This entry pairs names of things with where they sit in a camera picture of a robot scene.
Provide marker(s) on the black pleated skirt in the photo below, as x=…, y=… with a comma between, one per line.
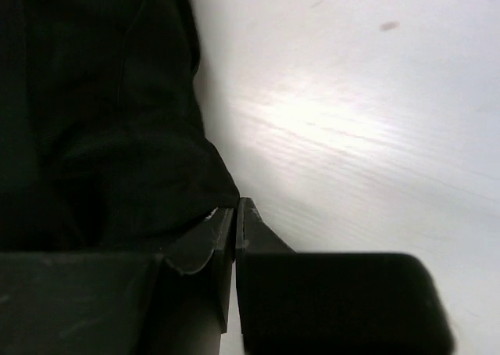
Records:
x=102, y=139

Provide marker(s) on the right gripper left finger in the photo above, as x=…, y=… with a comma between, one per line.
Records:
x=165, y=295

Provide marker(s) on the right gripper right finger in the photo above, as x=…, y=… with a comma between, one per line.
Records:
x=332, y=303

